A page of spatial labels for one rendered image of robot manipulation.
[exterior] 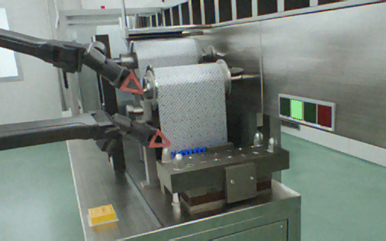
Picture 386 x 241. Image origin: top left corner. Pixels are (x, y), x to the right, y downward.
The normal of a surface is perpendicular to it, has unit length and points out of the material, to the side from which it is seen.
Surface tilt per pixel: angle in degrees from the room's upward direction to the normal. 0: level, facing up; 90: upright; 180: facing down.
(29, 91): 90
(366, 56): 90
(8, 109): 90
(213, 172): 90
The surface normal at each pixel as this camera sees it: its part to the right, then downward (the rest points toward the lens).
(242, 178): 0.39, 0.23
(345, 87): -0.92, 0.16
